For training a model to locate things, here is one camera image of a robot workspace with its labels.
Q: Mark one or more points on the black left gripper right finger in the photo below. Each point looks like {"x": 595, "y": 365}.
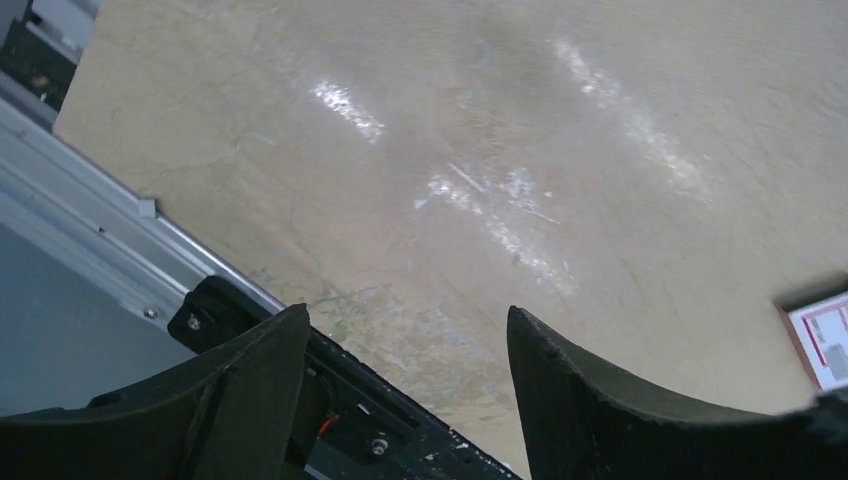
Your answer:
{"x": 583, "y": 417}

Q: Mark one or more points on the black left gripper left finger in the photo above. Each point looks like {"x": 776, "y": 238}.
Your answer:
{"x": 225, "y": 414}

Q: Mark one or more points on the red white staple box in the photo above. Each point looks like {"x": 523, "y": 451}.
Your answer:
{"x": 815, "y": 317}

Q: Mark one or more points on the aluminium frame rail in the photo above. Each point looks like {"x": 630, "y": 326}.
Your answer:
{"x": 58, "y": 199}

